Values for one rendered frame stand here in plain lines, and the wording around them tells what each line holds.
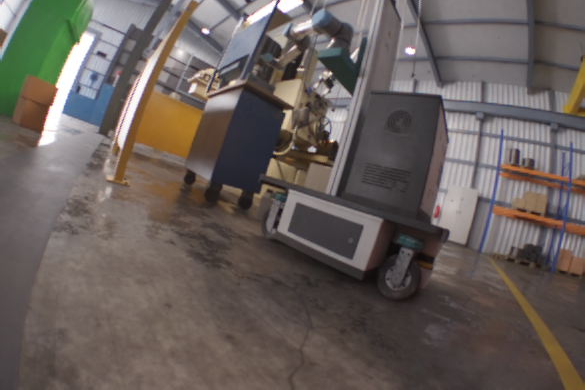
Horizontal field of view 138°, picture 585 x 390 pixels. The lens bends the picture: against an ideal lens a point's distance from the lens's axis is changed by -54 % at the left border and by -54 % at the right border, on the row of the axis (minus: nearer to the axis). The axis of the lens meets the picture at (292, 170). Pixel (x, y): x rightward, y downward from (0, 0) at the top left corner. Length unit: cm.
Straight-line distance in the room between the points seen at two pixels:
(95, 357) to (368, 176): 100
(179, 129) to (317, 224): 453
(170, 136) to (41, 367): 503
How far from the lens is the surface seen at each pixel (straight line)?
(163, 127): 518
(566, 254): 960
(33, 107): 295
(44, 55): 345
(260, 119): 194
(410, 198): 95
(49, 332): 43
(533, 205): 911
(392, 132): 104
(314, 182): 213
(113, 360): 40
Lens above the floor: 31
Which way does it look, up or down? 4 degrees up
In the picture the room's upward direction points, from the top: 18 degrees clockwise
